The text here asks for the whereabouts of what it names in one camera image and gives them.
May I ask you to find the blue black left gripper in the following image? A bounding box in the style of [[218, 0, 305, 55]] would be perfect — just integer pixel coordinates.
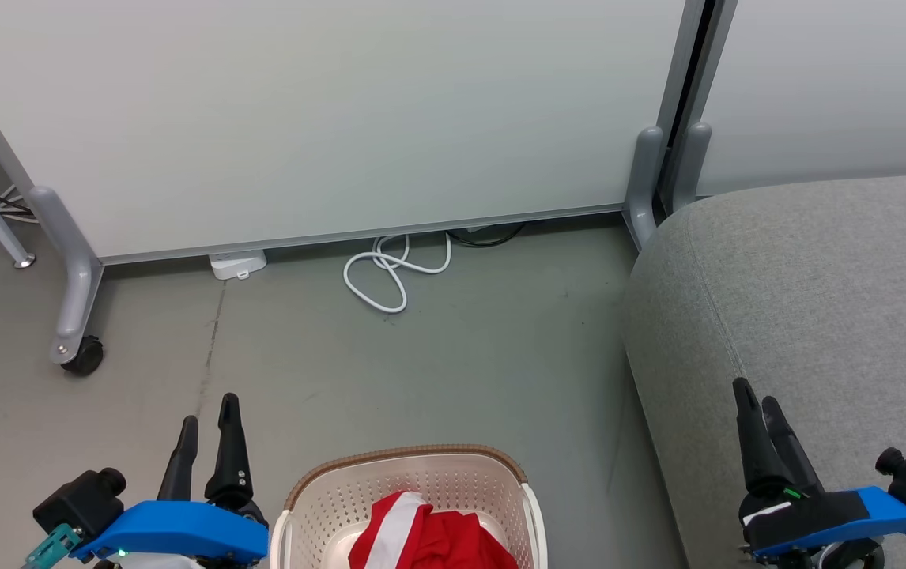
[[74, 393, 270, 569]]

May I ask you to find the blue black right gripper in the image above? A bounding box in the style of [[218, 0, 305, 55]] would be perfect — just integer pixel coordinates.
[[732, 378, 906, 569]]

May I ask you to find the red and white garment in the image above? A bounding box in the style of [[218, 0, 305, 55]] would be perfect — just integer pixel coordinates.
[[349, 491, 519, 569]]

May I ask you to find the grey fabric sofa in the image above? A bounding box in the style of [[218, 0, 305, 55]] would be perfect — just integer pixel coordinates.
[[623, 172, 906, 569]]

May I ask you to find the cream perforated laundry basket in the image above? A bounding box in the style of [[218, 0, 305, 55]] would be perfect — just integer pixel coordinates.
[[270, 444, 548, 569]]

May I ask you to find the black caster wheel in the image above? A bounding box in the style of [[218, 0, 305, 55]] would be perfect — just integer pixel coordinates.
[[61, 336, 104, 377]]

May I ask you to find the grey partition foot with caster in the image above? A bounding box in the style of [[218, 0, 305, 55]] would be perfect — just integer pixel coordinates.
[[28, 187, 104, 366]]

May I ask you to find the narrow white partition screen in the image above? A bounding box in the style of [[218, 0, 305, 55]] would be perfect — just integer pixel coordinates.
[[694, 0, 906, 198]]

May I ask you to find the wide white partition screen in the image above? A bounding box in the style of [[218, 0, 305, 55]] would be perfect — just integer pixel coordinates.
[[0, 0, 708, 266]]

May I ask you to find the teal left camera plug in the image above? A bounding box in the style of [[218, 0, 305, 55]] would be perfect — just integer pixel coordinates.
[[22, 523, 82, 569]]

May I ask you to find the white coiled floor cable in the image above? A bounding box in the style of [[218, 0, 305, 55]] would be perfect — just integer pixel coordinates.
[[343, 232, 452, 315]]

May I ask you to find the black floor cable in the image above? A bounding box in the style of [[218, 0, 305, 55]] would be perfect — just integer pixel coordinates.
[[447, 224, 526, 249]]

